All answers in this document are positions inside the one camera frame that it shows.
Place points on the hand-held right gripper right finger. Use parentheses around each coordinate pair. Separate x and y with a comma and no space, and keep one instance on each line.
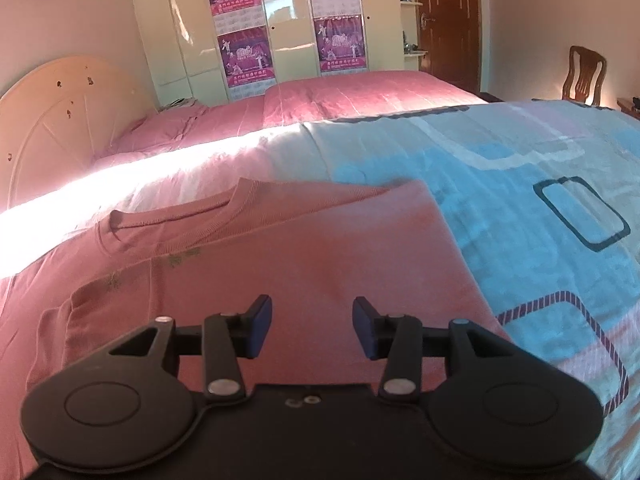
(364,328)

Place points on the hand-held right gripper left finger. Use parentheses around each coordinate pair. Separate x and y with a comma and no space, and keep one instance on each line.
(262,325)

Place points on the pink knit sweater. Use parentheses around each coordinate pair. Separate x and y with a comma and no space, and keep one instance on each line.
(300,250)

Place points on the blue patterned bed sheet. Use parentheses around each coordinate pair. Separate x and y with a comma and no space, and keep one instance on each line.
(500,200)

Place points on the pink pillow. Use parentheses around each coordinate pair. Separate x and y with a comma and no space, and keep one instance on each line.
(160,127)

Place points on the pink quilt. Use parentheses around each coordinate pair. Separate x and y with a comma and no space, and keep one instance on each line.
(360,95)

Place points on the white corner shelf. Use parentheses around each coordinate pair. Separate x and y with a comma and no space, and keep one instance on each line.
(415,53)
(411,4)

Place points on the cream wooden headboard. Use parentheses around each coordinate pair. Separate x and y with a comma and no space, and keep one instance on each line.
(55,110)

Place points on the cream glossy wardrobe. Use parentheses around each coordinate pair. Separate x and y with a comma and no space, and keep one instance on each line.
(285,25)

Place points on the brown wooden door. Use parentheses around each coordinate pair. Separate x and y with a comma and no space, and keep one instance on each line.
(450,20)

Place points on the brown wooden chair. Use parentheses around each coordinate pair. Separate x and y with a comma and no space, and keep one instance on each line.
(584,77)

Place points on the wooden side table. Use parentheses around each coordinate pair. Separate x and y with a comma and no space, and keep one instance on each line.
(629,107)

